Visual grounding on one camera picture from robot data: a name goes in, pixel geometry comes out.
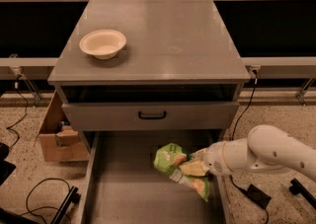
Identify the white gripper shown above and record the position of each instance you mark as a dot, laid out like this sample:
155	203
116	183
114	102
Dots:
213	159

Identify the green rice chip bag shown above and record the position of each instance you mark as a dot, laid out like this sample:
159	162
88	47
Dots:
168	160

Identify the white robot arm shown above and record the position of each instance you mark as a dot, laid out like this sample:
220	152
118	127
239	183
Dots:
266	149

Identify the open grey middle drawer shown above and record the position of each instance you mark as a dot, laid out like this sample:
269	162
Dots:
123	187

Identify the grey drawer cabinet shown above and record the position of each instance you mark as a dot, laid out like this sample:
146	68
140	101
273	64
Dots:
176	51

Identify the black power adapter brick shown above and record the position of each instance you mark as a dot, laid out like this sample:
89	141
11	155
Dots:
258	196

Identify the black stand leg right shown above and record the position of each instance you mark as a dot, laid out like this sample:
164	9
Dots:
297	188

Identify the black stand leg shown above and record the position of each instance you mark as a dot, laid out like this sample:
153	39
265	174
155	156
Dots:
72	197
297	188

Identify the black stand leg left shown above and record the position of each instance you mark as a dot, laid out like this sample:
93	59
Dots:
72	197

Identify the brown cardboard box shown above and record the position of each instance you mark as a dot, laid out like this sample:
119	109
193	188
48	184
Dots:
59	142

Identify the white paper bowl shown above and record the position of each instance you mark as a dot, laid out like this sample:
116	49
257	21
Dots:
103	44

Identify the black object left edge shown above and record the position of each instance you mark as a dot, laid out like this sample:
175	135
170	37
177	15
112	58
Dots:
6	168

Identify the grey upper drawer black handle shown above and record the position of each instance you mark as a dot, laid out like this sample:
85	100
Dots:
150	116

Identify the black cable floor loop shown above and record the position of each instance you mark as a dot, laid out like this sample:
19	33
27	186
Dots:
42	200

